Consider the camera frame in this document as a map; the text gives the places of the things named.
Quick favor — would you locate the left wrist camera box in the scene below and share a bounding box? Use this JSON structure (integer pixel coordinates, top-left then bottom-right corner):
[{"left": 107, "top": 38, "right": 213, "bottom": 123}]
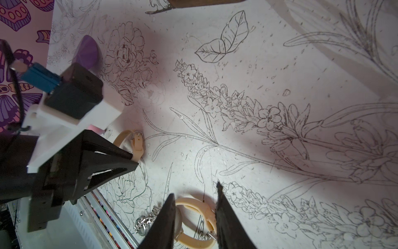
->
[{"left": 11, "top": 60, "right": 124, "bottom": 173}]

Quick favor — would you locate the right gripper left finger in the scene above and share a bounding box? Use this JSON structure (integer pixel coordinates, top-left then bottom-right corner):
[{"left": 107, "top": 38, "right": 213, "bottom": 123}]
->
[{"left": 138, "top": 194, "right": 176, "bottom": 249}]

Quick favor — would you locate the wooden watch stand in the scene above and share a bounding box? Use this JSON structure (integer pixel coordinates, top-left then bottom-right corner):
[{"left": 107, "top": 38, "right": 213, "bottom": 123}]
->
[{"left": 169, "top": 0, "right": 244, "bottom": 8}]

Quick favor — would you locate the silver metal keychain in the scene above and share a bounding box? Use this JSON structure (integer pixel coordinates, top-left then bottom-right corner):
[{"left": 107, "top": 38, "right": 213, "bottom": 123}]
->
[{"left": 134, "top": 206, "right": 161, "bottom": 237}]

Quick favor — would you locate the purple pink toy shovel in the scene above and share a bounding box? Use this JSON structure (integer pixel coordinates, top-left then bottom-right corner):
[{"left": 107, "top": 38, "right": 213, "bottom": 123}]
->
[{"left": 72, "top": 35, "right": 100, "bottom": 70}]

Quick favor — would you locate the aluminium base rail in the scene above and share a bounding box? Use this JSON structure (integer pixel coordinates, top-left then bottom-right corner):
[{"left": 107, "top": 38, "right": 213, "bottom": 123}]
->
[{"left": 7, "top": 190, "right": 138, "bottom": 249}]

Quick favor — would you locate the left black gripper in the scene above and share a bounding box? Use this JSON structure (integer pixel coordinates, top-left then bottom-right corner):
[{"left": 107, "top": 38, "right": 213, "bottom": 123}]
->
[{"left": 1, "top": 130, "right": 138, "bottom": 232}]

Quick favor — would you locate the beige watch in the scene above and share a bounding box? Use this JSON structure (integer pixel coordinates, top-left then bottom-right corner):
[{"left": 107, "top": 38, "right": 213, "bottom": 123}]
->
[
  {"left": 174, "top": 197, "right": 217, "bottom": 249},
  {"left": 113, "top": 130, "right": 144, "bottom": 163}
]

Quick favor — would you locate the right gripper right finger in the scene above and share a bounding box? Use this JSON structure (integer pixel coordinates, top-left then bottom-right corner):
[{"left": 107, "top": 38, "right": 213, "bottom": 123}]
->
[{"left": 215, "top": 182, "right": 256, "bottom": 249}]

